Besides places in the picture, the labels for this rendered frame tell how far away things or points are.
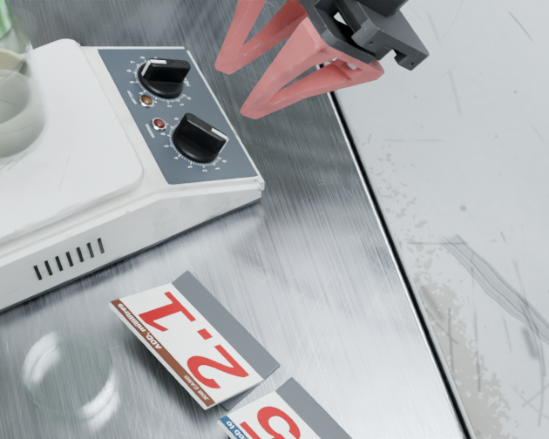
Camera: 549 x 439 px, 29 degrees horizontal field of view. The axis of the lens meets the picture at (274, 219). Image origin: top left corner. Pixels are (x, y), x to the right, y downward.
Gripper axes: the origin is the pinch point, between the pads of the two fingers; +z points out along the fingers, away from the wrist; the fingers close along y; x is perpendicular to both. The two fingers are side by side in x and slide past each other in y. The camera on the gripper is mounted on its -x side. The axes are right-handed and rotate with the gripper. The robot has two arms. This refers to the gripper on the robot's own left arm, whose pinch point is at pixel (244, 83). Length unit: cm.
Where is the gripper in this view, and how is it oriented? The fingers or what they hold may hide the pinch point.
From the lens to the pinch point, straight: 62.3
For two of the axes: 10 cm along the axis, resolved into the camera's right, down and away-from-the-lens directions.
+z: -7.0, 6.0, 4.0
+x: 5.7, 1.2, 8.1
